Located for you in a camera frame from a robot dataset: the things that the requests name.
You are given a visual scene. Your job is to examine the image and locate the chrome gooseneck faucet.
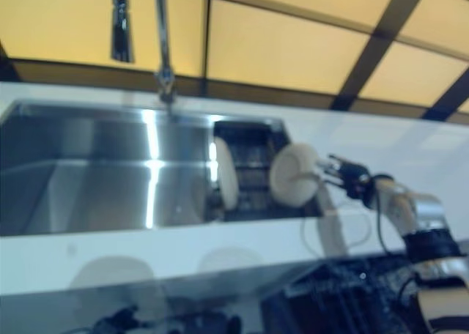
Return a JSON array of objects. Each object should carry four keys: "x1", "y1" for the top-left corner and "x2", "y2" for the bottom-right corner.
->
[{"x1": 110, "y1": 0, "x2": 180, "y2": 105}]

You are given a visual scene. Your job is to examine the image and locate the black dish rack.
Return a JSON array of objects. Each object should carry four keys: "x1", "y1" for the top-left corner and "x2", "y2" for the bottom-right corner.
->
[{"x1": 207, "y1": 119, "x2": 324, "y2": 222}]

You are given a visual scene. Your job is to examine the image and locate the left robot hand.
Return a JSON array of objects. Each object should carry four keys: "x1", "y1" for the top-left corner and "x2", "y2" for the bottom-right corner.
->
[{"x1": 92, "y1": 305, "x2": 148, "y2": 334}]

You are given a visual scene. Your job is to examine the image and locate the cream round plate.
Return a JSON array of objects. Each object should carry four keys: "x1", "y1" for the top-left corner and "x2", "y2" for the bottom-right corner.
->
[
  {"x1": 269, "y1": 141, "x2": 320, "y2": 208},
  {"x1": 213, "y1": 137, "x2": 240, "y2": 209}
]

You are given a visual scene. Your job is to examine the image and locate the stainless steel sink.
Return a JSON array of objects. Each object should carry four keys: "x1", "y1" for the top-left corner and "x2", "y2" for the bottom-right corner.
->
[{"x1": 0, "y1": 97, "x2": 328, "y2": 237}]

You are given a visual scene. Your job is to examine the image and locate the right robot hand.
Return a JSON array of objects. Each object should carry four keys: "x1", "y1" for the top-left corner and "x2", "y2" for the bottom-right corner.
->
[{"x1": 314, "y1": 152, "x2": 372, "y2": 201}]

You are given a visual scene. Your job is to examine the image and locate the dishwasher lower wire rack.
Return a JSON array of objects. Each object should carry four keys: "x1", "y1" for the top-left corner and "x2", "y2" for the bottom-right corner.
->
[{"x1": 284, "y1": 259, "x2": 423, "y2": 334}]

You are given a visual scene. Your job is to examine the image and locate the built-in dishwasher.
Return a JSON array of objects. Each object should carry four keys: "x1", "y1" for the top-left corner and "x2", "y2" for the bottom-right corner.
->
[{"x1": 259, "y1": 252, "x2": 434, "y2": 334}]

